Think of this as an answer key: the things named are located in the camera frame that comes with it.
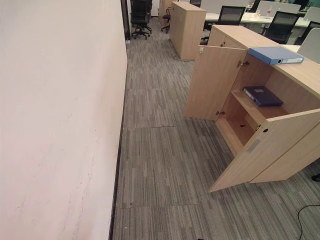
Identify grey desk divider panel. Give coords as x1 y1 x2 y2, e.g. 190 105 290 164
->
256 0 302 15

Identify light blue file folder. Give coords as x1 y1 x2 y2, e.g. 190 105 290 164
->
248 46 305 66

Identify dark blue file folder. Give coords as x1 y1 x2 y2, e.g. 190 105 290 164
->
242 85 284 108

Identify wooden cabinet door with hinges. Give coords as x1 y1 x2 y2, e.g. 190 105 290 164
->
184 44 248 123

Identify black floor cable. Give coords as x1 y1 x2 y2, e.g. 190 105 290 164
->
296 205 320 238

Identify black office chair orange trim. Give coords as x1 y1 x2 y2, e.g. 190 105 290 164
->
160 7 175 34

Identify tall wooden office cabinet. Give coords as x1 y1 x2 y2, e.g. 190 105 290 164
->
169 1 208 61

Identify open wooden office cabinet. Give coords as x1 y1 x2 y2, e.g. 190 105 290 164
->
207 24 320 185

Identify wooden cabinet door with label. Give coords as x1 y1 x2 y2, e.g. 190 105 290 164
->
208 108 320 193

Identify wooden cabinet shelf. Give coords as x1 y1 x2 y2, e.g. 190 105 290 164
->
230 90 290 128

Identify white office desk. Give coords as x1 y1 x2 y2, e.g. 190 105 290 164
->
204 11 320 29

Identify black mesh office chair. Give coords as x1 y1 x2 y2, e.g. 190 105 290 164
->
200 5 247 46
130 0 153 40
263 10 300 45

